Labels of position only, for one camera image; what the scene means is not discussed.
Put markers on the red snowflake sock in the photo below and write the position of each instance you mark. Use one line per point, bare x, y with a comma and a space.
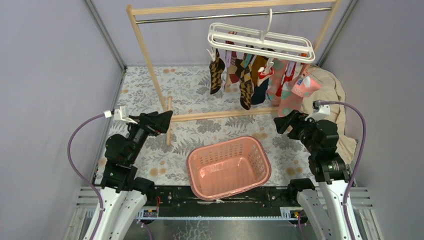
287, 77

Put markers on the beige cloth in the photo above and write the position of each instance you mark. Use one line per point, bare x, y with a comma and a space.
331, 91

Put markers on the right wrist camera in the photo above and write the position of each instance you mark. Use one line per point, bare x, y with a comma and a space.
320, 111

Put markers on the pink laundry basket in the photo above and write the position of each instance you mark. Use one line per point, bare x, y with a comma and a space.
227, 168

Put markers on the white plastic clip hanger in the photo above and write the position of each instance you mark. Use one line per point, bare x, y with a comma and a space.
261, 42

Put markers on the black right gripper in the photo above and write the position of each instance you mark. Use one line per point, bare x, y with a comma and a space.
295, 119

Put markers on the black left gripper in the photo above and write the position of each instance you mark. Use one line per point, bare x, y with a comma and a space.
152, 121

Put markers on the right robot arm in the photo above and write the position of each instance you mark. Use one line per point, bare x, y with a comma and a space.
328, 206

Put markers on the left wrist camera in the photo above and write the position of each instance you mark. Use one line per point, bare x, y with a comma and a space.
119, 114

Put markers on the floral patterned mat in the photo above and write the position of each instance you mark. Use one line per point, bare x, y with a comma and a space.
189, 87

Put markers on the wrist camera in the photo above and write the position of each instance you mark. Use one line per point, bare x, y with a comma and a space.
320, 111
119, 114

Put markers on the navy sock red cuff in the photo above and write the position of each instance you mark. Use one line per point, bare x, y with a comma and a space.
260, 89

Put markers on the brown argyle sock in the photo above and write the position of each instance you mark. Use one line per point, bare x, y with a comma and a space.
216, 68
245, 83

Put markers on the pink green patterned sock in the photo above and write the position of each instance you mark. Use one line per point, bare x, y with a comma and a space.
273, 92

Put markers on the mustard yellow sock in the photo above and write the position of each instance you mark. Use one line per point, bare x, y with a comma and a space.
259, 61

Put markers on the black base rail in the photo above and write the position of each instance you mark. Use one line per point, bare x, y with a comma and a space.
180, 202

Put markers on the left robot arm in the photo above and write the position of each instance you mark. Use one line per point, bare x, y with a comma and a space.
122, 194

